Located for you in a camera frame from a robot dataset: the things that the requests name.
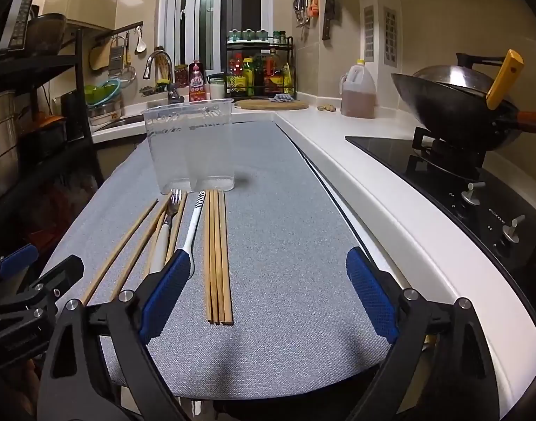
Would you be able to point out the small hanging wooden board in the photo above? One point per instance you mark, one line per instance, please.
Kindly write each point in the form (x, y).
(99, 59)

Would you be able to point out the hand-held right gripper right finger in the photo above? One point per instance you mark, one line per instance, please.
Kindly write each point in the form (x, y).
(373, 294)

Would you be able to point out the hanging metal tool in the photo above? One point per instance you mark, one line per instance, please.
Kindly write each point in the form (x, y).
(306, 11)

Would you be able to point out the white jar green lid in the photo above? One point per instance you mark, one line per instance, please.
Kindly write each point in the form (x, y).
(216, 90)

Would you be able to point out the metal grater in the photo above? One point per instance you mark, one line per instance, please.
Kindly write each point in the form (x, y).
(115, 57)

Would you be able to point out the pink dish soap bottle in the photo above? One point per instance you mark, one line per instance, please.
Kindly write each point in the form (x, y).
(197, 83)

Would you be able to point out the row of spice jars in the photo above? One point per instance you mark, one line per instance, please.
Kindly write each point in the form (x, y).
(249, 35)

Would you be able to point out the metal stove knob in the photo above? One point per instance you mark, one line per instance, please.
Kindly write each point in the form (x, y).
(513, 228)
(473, 193)

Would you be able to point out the black shelf rack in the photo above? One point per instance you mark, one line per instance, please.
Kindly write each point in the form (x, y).
(80, 79)

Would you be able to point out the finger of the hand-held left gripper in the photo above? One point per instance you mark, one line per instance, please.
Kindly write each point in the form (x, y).
(59, 278)
(18, 261)

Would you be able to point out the round wooden cutting board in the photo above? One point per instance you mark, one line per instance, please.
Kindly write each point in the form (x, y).
(259, 105)

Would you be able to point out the steel bowl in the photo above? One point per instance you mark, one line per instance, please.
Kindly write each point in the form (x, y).
(46, 30)

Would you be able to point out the large red label bottle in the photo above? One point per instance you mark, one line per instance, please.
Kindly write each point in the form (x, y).
(274, 74)

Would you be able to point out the large steel pot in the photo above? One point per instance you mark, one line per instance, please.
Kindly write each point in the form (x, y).
(0, 140)

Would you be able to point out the clear cooking oil jug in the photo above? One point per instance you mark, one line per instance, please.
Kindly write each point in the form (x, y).
(357, 101)

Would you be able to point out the yellow seasoning packet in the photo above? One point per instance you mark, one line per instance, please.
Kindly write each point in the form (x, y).
(288, 78)

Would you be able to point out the green sauce bottle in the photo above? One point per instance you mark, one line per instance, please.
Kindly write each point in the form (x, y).
(248, 76)

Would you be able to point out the red cap sauce bottle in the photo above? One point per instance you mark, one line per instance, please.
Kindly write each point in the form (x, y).
(236, 74)

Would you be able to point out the clear plastic container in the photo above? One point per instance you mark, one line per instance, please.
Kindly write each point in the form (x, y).
(189, 149)

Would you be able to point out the black wok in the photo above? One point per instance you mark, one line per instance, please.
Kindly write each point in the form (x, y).
(447, 114)

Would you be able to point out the teal plastic basin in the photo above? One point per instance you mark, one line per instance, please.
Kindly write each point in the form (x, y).
(112, 94)

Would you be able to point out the ginger root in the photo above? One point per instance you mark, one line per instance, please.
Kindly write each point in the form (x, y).
(327, 108)

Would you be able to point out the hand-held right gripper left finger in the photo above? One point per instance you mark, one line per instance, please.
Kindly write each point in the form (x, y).
(165, 291)

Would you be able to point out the red plastic bag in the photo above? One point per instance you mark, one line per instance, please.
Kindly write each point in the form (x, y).
(62, 206)

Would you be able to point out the black pot orange lid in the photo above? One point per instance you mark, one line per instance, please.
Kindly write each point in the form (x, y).
(44, 140)

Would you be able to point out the black wall rail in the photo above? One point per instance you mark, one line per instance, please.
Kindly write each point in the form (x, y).
(119, 30)

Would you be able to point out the upright wooden chopstick bundle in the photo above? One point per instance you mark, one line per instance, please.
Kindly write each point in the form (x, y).
(163, 65)

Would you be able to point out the black stove pan support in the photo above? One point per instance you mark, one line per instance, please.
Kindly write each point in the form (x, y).
(447, 158)

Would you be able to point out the steel kitchen faucet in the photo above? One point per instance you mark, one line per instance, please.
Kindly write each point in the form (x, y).
(156, 55)

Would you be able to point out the grey vent grille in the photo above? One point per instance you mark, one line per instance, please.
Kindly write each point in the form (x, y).
(390, 35)
(368, 33)

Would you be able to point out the red chili jar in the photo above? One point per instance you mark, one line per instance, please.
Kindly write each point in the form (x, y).
(181, 74)

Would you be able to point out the white plastic spoon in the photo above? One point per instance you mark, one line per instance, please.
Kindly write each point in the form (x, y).
(140, 44)

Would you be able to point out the green colander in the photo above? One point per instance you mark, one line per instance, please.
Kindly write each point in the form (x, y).
(96, 91)

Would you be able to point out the dark glass bottle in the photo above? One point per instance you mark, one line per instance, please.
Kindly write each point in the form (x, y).
(259, 76)

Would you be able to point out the grey textured mat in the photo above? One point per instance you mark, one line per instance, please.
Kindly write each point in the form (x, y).
(285, 250)

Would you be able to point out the black glass gas stove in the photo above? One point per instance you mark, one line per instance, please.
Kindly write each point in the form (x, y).
(381, 149)

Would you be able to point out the dark cleaver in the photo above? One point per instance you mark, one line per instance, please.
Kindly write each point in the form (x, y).
(329, 15)

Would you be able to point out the steel double sink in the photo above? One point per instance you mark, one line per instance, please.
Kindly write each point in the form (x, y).
(123, 122)

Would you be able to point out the blue knitted cloth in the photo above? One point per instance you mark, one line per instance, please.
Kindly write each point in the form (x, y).
(283, 98)

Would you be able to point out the white framed window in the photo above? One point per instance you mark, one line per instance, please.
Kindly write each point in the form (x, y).
(206, 17)

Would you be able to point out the black ribbed panel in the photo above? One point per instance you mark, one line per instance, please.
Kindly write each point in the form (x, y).
(20, 19)

